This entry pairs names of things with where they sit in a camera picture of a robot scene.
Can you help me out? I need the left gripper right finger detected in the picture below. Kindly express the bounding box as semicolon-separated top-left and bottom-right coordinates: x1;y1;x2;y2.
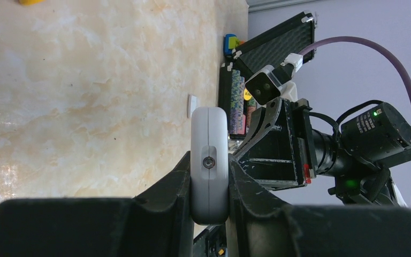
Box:
226;156;411;256

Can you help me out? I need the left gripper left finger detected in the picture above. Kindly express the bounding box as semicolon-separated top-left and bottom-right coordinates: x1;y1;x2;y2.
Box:
0;153;194;256

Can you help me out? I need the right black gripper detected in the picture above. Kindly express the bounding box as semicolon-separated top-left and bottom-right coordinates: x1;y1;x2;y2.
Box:
234;97;317;191

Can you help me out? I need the white remote control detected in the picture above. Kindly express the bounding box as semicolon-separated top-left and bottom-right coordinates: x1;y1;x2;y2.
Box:
190;107;229;225

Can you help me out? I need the white battery cover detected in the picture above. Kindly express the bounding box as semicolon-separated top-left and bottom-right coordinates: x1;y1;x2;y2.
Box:
187;94;198;118

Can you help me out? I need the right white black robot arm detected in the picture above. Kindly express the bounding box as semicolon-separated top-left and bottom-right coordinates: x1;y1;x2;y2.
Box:
234;97;411;206

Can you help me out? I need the yellow dealer button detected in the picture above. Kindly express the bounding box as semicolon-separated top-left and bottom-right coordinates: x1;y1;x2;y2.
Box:
243;88;253;101

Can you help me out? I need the black poker chip case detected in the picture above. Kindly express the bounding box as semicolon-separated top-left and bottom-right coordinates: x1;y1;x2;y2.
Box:
218;12;316;140

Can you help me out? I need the blue green toy block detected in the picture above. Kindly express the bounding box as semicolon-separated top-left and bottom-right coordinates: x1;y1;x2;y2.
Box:
223;34;245;57

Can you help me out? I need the colourful toy brick car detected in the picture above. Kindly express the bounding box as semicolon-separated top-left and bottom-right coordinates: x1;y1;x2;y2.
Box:
18;0;44;5

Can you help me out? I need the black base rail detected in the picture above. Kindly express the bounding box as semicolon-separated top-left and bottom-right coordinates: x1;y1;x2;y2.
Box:
192;224;228;257

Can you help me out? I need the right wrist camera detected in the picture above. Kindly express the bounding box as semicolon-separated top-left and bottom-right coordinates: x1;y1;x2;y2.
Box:
245;53;303;105

